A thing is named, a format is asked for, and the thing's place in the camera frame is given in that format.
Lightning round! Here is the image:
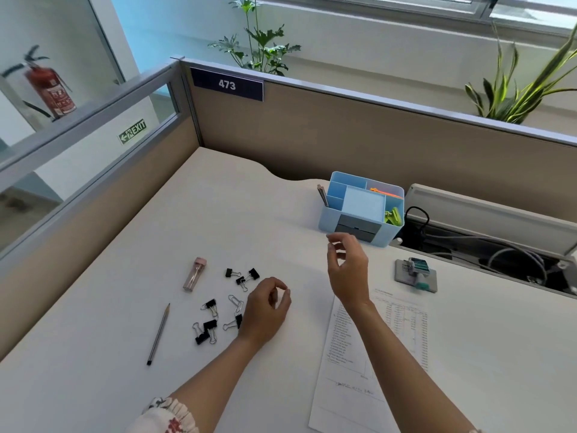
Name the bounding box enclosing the person's right forearm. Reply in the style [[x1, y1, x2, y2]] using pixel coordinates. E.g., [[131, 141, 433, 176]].
[[340, 299, 478, 433]]

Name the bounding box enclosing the person's left forearm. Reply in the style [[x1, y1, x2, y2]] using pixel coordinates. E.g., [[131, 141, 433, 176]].
[[169, 337, 267, 433]]

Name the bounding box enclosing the dark blue number sign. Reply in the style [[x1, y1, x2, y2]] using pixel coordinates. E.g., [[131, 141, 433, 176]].
[[190, 67, 264, 103]]

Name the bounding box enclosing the person's right hand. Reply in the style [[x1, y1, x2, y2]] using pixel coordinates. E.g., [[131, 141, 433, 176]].
[[326, 233, 373, 312]]

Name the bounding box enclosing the green snake plant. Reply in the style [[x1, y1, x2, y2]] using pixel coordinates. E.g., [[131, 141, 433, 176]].
[[464, 22, 577, 126]]

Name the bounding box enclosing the beige partition panel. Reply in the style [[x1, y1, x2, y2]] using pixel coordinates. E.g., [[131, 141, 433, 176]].
[[171, 58, 577, 224]]

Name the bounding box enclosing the grey cable tray lid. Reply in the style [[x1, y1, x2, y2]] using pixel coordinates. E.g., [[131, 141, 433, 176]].
[[405, 183, 577, 257]]

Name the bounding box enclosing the white desk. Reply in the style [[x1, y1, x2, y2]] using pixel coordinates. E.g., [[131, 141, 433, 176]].
[[0, 146, 577, 433]]

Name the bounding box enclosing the printed paper sheet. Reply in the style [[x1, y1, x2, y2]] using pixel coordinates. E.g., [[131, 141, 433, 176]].
[[308, 288, 429, 433]]

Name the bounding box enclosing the blue desk organizer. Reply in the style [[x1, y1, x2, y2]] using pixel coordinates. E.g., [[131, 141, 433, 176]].
[[318, 171, 406, 248]]

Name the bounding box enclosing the black cable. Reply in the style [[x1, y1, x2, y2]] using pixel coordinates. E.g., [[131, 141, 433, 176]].
[[405, 206, 432, 248]]

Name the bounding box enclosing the flat grey cable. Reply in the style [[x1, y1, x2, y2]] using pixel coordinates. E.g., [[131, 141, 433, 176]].
[[428, 233, 496, 244]]

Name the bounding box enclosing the red fire extinguisher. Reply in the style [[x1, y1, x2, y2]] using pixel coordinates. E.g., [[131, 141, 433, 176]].
[[2, 45, 78, 121]]

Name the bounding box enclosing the white floral dress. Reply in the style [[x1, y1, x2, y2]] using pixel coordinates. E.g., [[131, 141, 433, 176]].
[[126, 396, 200, 433]]

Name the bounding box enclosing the green exit sign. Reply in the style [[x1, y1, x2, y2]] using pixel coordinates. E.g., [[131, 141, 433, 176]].
[[118, 118, 148, 146]]

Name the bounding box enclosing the pile of black binder clips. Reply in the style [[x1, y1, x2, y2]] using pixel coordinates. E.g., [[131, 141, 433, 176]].
[[192, 267, 261, 346]]

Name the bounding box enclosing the leafy green plant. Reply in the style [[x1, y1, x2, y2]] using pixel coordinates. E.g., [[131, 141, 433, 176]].
[[208, 0, 302, 77]]

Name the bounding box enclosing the glass topped side partition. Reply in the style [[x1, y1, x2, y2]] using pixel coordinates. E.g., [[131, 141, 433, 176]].
[[0, 58, 204, 361]]

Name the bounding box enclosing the green date stamp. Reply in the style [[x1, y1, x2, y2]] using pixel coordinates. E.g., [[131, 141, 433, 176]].
[[405, 256, 430, 292]]

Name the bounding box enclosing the looped grey cable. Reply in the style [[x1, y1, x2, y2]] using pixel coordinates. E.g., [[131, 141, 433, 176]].
[[498, 247, 549, 284]]

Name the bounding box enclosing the short grey pencil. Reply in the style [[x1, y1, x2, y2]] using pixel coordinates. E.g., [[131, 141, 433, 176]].
[[146, 303, 171, 367]]

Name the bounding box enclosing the grey desk cable tray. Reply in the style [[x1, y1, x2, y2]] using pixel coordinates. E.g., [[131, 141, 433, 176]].
[[389, 211, 577, 296]]

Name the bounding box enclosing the grey stamp pad case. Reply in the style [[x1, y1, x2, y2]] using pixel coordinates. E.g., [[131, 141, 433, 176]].
[[394, 259, 439, 293]]

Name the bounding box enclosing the grey window frame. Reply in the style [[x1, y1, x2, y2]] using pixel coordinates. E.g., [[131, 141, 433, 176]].
[[252, 0, 577, 37]]

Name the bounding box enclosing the person's left hand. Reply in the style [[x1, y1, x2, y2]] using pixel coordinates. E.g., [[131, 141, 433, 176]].
[[236, 277, 293, 350]]

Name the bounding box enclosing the clear pink lead tube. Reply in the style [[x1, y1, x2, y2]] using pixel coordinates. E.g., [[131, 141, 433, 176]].
[[182, 256, 208, 293]]

